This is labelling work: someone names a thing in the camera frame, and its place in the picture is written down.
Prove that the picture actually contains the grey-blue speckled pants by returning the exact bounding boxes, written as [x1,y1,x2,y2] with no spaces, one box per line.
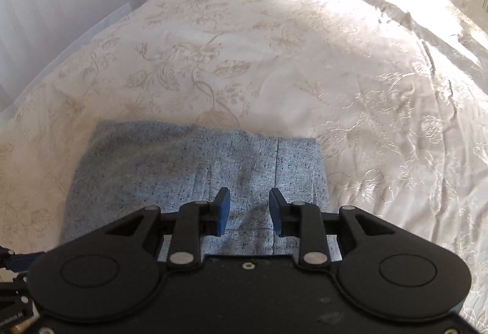
[59,121,330,256]

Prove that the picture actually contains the cream embroidered bedspread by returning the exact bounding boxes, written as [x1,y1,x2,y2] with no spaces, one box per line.
[1,0,487,332]

